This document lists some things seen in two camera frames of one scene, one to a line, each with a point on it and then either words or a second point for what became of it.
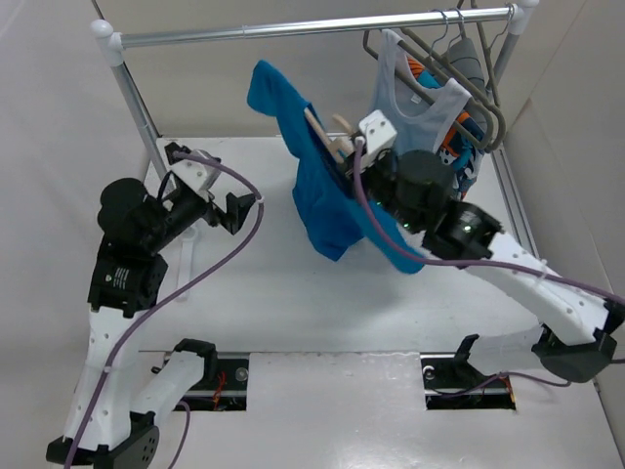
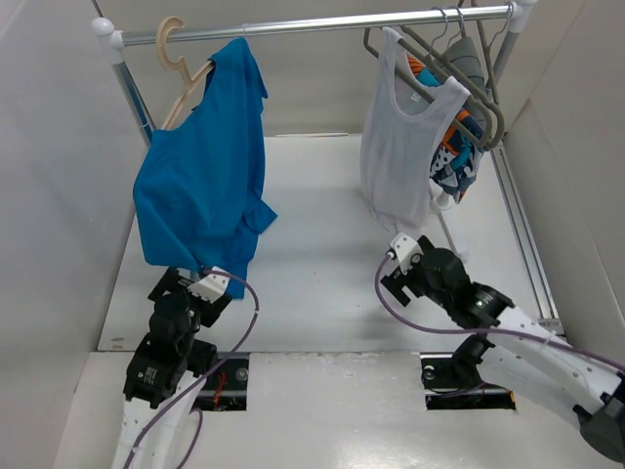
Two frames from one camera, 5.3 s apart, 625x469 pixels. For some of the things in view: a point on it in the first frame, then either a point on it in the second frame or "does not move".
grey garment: x=463 y=56 does not move
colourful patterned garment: x=465 y=142 does not move
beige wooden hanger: x=341 y=147 -> x=174 y=63
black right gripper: x=382 y=158 -> x=396 y=280
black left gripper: x=234 y=212 -> x=209 y=310
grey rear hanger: x=488 y=48 does not move
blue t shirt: x=332 y=215 -> x=198 y=186
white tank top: x=420 y=113 does not move
